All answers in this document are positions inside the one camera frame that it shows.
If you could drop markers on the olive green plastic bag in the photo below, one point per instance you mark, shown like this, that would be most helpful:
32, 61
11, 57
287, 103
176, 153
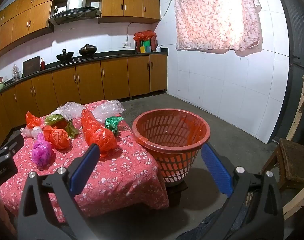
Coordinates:
53, 120

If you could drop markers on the large orange plastic bag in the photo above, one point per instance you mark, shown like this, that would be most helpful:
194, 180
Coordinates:
99, 135

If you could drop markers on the red sauce bottle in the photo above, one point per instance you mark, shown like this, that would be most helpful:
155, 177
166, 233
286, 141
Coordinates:
154, 44

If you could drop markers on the dark cutting board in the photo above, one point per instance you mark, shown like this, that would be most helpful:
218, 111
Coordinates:
31, 66

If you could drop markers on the black kitchen countertop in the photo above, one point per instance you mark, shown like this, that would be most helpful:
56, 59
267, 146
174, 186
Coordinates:
116, 54

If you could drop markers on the clear glass jar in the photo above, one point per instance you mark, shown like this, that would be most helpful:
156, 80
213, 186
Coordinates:
16, 73

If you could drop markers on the pink floral curtain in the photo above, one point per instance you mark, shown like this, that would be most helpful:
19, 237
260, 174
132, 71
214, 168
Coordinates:
212, 17

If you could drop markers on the row of upper wooden cabinets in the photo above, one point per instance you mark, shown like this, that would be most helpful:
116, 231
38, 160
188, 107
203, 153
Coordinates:
132, 5

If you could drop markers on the red floral tablecloth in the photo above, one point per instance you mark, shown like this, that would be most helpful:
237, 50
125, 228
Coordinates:
122, 170

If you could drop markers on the white plastic bag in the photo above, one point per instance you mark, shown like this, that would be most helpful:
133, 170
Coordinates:
29, 131

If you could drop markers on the black pot with lid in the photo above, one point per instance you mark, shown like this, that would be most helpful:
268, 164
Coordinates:
88, 50

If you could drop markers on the row of lower wooden cabinets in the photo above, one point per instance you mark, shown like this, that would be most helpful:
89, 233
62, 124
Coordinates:
114, 77

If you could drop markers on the teal green plastic bag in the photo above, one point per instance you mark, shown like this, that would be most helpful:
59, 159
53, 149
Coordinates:
113, 125

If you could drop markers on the dark red bottle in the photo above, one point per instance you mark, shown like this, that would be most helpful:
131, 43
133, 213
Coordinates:
137, 46

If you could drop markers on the white wall outlet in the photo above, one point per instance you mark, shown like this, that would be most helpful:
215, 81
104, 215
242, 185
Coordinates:
126, 45

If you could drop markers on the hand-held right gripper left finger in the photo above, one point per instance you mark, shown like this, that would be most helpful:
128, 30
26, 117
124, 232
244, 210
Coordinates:
84, 170

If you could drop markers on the small red bottle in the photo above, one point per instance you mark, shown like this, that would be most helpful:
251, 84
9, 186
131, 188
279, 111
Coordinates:
43, 65

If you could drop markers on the row of wooden cabinets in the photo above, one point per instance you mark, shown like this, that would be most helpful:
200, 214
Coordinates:
132, 5
114, 77

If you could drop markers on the steel range hood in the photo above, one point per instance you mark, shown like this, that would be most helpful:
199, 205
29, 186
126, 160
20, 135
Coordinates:
74, 12

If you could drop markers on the round orange plastic bag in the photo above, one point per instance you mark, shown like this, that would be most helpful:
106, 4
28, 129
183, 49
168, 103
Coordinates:
59, 137

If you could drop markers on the black wok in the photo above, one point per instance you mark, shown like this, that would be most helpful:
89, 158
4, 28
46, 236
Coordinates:
65, 56

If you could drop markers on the clear bubble wrap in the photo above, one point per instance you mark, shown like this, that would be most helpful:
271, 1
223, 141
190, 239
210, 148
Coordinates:
70, 110
106, 111

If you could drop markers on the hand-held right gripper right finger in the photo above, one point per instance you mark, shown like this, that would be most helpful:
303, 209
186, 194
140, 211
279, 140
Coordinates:
217, 170

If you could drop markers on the small orange plastic bag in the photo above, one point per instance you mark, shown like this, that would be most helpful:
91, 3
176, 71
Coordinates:
31, 121

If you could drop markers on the green box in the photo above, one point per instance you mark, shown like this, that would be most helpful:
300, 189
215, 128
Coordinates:
148, 48

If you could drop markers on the brown wooden stool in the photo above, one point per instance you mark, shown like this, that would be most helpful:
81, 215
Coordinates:
294, 160

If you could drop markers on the person's left forearm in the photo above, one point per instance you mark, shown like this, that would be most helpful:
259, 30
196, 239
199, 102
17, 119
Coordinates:
1, 217

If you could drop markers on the purple plastic bag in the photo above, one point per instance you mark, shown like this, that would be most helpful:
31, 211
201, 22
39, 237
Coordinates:
41, 152

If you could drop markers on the orange plastic basket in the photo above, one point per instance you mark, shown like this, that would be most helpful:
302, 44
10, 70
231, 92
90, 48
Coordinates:
172, 147

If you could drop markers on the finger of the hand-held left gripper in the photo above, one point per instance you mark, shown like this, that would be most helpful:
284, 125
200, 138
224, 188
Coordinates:
15, 142

